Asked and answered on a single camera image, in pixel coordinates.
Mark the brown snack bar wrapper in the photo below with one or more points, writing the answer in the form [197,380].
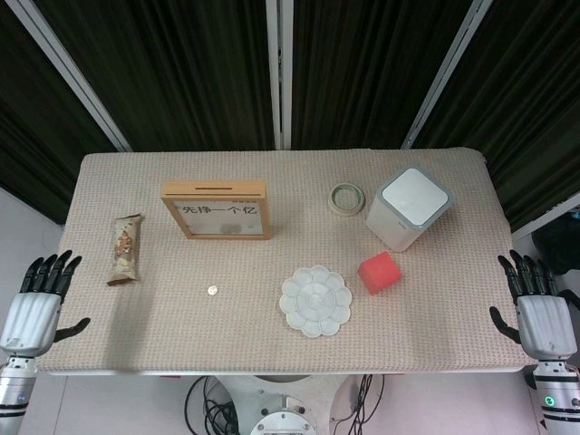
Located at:
[124,249]

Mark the dark curtain panel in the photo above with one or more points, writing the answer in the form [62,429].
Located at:
[534,113]
[181,72]
[31,136]
[362,72]

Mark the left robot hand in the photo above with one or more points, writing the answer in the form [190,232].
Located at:
[34,317]

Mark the wooden coin bank box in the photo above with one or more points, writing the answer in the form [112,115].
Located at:
[213,192]

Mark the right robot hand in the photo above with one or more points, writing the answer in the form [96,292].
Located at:
[546,324]

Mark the white bin grey rim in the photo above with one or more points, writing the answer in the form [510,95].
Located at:
[414,195]

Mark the white flower paint palette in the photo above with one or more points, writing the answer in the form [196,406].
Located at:
[316,301]

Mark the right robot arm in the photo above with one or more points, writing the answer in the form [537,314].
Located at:
[559,399]

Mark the white frame post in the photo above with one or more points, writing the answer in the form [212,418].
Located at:
[544,216]
[74,77]
[278,72]
[446,72]

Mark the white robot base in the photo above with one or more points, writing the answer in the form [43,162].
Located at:
[283,408]

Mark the red foam cube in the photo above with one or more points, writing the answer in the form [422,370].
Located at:
[379,272]

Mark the beige woven tablecloth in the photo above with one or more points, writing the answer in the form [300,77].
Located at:
[204,335]

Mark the masking tape roll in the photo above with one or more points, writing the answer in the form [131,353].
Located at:
[335,207]

